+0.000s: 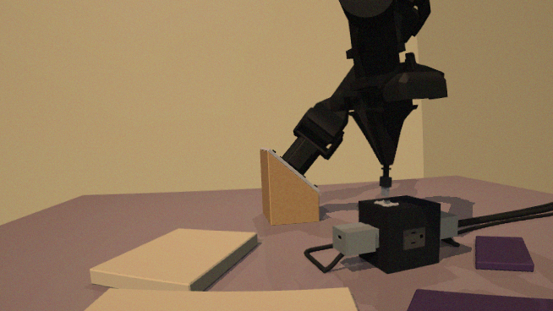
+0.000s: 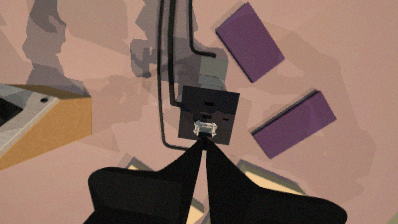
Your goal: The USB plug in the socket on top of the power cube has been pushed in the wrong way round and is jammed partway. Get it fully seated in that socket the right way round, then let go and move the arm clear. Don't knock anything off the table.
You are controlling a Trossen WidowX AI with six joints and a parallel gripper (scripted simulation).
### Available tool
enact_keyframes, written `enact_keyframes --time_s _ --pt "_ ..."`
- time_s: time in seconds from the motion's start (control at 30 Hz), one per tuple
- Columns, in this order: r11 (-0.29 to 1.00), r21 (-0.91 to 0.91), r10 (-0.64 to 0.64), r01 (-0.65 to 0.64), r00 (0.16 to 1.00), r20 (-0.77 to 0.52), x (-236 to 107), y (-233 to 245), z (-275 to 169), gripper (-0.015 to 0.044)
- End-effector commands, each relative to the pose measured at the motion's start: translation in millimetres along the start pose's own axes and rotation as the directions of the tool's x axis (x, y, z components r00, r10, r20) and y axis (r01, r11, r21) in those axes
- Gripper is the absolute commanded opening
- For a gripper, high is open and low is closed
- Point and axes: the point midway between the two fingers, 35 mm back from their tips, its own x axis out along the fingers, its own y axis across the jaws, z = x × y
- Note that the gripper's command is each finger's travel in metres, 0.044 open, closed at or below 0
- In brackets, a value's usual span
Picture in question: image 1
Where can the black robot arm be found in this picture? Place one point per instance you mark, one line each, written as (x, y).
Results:
(319, 127)

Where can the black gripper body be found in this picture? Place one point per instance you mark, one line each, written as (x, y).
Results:
(379, 81)

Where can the black usb plug with grey metal tip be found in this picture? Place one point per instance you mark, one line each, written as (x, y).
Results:
(385, 181)

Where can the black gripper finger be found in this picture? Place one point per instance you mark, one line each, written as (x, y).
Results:
(386, 124)
(361, 119)

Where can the purple rectangular block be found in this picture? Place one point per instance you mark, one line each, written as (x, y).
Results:
(502, 253)

